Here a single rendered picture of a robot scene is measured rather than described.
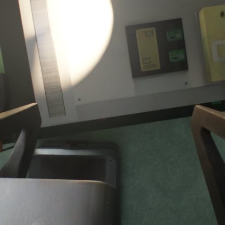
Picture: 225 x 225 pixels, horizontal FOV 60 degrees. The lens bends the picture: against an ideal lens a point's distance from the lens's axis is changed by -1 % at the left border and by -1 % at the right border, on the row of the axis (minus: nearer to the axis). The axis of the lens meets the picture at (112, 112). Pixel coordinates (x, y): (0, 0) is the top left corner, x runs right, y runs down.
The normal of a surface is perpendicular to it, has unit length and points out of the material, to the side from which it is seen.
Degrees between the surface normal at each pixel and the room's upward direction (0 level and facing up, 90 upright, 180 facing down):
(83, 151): 45
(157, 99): 0
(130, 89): 0
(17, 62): 0
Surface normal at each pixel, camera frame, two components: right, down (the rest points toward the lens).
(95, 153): 0.00, -0.65
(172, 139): -0.01, 0.07
